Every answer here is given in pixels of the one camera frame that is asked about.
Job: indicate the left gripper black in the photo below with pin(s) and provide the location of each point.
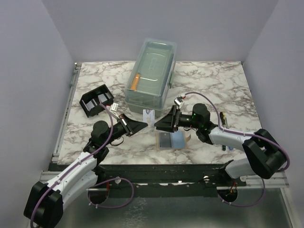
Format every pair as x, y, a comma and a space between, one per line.
130, 127

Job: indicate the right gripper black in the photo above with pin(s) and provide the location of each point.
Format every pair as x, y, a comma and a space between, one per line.
170, 121

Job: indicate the black VIP credit card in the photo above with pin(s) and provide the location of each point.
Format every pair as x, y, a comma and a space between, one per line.
164, 140

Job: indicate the black card box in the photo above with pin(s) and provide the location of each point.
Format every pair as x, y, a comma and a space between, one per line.
87, 96

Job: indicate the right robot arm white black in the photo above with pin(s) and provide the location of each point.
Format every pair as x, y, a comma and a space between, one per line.
263, 157

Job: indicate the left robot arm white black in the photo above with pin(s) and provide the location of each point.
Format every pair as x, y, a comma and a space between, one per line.
48, 201

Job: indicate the white card in box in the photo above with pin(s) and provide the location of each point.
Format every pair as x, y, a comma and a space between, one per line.
95, 101

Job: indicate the orange tool inside toolbox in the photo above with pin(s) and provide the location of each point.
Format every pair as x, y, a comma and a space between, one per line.
135, 82

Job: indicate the translucent green plastic toolbox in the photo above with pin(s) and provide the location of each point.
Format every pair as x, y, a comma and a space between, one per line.
155, 63

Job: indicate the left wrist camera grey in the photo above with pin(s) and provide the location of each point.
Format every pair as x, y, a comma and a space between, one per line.
113, 108

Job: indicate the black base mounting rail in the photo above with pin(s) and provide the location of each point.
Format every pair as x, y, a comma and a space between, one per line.
160, 181

